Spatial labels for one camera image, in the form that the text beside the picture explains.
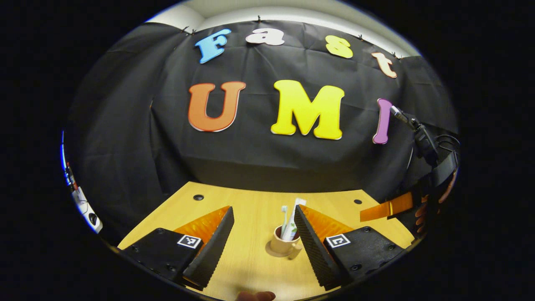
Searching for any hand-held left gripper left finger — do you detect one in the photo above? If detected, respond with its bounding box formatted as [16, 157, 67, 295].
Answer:
[119, 206, 234, 291]

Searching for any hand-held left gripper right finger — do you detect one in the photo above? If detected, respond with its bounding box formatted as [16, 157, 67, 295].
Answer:
[294, 205, 406, 290]

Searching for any white toothpaste tube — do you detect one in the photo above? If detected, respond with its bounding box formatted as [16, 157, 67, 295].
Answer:
[283, 198, 307, 242]

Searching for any beige cup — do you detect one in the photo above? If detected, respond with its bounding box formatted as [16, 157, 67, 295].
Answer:
[271, 225, 303, 260]

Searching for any round brown coaster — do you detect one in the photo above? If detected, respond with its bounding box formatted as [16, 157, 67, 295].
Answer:
[265, 240, 302, 258]

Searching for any wooden desktop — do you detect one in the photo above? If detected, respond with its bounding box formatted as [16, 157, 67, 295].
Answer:
[118, 181, 415, 301]

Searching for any black backdrop cloth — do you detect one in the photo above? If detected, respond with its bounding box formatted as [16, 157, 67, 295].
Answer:
[67, 20, 458, 247]

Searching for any lit display screen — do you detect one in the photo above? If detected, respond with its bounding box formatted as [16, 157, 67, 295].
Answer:
[61, 132, 71, 185]

